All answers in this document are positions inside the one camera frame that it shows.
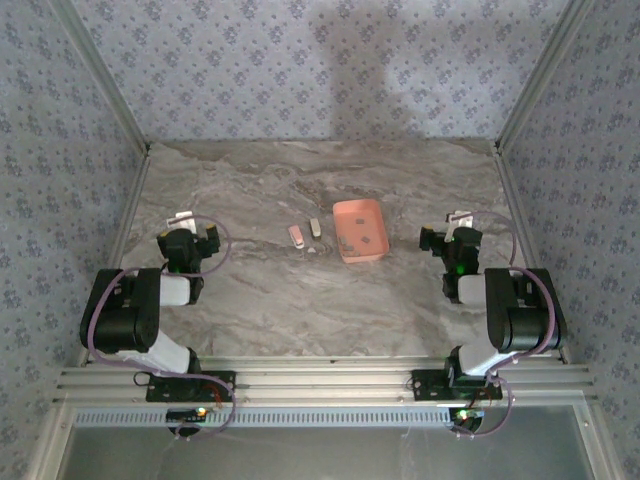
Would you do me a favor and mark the pink plastic tray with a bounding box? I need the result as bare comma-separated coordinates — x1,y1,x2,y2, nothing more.
332,198,391,265

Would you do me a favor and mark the grey metal sheet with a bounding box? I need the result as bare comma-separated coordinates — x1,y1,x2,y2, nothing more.
64,427,596,480

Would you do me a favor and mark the aluminium table side rail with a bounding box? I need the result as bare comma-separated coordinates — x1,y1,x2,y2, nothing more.
493,147,572,364
74,147,154,369

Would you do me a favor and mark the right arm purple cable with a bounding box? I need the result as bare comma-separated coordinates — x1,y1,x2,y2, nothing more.
467,210,557,441

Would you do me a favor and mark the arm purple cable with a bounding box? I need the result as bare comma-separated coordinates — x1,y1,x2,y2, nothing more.
467,210,557,441
85,213,237,444

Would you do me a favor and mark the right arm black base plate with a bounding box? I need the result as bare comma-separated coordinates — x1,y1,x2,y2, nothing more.
410,368,504,402

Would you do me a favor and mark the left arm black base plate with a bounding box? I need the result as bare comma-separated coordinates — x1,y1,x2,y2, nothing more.
145,369,237,404

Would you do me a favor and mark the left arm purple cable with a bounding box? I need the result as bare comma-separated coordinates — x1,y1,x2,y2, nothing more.
85,213,237,444

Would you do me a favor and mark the aluminium mounting rail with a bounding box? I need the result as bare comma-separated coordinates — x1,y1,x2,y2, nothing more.
53,355,599,405

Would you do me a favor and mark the aluminium frame post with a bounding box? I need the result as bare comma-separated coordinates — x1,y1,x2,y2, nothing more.
493,0,597,151
47,0,153,154

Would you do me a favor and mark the grey slotted cable duct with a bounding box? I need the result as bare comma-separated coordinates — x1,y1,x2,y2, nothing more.
73,405,454,429

